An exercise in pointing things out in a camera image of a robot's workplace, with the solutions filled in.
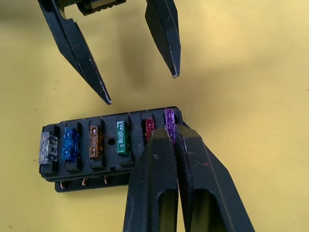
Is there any black fuse box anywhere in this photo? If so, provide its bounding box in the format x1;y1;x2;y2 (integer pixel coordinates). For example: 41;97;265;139
40;105;192;193

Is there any green blade fuse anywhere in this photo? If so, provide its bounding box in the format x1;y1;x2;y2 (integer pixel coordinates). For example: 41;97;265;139
115;120;130;156

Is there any purple blade fuse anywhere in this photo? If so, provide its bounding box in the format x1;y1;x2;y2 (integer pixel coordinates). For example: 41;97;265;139
164;109;177;145

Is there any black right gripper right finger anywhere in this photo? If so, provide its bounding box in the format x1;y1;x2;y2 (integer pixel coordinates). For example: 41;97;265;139
174;125;256;232

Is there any red blade fuse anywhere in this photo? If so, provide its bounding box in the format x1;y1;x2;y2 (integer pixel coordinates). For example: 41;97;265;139
144;117;156;141

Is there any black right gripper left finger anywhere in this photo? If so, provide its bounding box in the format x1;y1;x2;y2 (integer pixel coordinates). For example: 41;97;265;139
122;126;180;232

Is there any brown blade fuse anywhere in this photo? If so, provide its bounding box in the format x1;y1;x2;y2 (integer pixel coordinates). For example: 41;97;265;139
89;125;105;159

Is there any clear blade fuse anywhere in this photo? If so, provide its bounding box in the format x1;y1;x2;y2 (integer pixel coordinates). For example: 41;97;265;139
38;131;59;166

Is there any blue blade fuse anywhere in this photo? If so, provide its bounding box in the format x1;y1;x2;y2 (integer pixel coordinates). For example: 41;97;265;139
61;127;81;161

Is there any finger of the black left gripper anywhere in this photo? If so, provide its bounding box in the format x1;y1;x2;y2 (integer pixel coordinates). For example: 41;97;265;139
144;0;182;80
38;0;113;105

